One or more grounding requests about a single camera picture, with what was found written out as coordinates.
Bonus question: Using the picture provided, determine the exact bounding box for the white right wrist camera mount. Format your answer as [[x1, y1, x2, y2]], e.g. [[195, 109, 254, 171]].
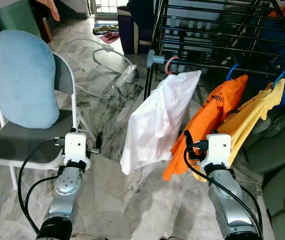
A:
[[205, 133, 233, 169]]

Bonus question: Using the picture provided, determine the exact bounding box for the short black arm cable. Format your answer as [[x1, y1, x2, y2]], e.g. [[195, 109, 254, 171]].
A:
[[23, 175, 59, 222], [239, 185, 265, 224]]

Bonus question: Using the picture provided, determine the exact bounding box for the reddish pink plastic hanger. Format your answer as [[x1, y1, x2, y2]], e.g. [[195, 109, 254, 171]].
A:
[[164, 56, 181, 76]]

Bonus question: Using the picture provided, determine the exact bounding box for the orange shirt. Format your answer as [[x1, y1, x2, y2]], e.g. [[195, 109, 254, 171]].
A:
[[162, 74, 249, 182]]

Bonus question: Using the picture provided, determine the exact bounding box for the green laundry basket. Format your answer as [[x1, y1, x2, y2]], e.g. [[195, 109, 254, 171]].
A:
[[0, 0, 43, 39]]

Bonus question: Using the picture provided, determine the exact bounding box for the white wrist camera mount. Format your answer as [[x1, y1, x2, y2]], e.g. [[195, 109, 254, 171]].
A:
[[64, 132, 89, 164], [205, 133, 233, 169]]

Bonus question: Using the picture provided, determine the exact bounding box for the white shirt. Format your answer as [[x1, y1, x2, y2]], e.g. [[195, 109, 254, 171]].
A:
[[120, 70, 203, 176]]

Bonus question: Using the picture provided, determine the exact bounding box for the peach cloth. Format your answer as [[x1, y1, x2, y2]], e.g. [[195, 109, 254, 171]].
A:
[[34, 0, 61, 22]]

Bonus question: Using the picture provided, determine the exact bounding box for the white folding chair grey seat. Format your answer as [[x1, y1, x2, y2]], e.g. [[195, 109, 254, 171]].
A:
[[0, 51, 99, 191]]

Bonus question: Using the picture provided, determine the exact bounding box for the short black right arm cable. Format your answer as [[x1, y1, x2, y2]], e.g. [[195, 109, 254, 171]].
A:
[[239, 185, 265, 224]]

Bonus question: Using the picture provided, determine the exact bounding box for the white wire bouncer frame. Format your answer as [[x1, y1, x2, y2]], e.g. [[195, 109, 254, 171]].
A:
[[64, 38, 139, 101]]

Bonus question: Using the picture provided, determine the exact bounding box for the black metal drying rack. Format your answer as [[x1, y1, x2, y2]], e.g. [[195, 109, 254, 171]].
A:
[[143, 0, 285, 101]]

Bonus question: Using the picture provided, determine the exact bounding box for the short black left arm cable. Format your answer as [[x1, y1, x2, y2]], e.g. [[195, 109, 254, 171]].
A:
[[23, 175, 59, 222]]

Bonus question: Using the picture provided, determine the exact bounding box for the colourful door mat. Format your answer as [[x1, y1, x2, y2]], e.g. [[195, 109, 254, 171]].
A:
[[93, 22, 119, 35]]

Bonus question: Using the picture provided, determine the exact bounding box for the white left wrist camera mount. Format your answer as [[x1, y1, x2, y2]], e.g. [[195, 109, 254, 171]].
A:
[[64, 132, 89, 164]]

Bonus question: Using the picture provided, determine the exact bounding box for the maroon floor cloth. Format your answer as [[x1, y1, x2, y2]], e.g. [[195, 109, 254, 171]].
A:
[[99, 30, 121, 45]]

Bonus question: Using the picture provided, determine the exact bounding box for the yellow shirt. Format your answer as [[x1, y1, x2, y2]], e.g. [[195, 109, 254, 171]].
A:
[[192, 78, 285, 181]]

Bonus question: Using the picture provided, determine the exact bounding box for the purple armchair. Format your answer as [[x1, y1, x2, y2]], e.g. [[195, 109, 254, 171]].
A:
[[116, 4, 156, 55]]

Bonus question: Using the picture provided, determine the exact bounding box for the light blue pillow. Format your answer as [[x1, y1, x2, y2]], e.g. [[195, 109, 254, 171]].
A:
[[0, 29, 61, 130]]

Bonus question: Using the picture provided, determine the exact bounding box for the brown wooden stand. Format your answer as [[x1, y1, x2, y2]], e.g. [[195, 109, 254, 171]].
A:
[[32, 14, 54, 44]]

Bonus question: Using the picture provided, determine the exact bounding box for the dark green sofa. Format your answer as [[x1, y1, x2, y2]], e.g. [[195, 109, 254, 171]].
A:
[[242, 104, 285, 240]]

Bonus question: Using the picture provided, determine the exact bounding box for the long black left arm cable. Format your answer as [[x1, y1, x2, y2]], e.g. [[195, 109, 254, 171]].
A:
[[16, 136, 66, 235]]

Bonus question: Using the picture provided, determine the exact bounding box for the white door grille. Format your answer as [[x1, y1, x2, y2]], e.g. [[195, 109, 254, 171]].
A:
[[88, 0, 130, 19]]

